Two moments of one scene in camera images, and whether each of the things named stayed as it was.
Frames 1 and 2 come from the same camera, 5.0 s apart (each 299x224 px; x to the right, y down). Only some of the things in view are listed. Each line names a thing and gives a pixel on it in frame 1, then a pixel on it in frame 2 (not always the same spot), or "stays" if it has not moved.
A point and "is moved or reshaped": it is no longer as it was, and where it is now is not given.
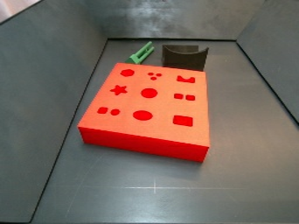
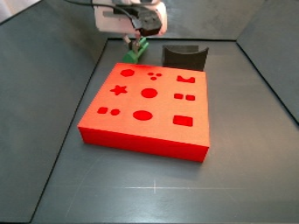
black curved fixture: x=183 y=57 stays
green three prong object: x=141 y=53 is moved or reshaped
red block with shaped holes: x=151 y=108 stays
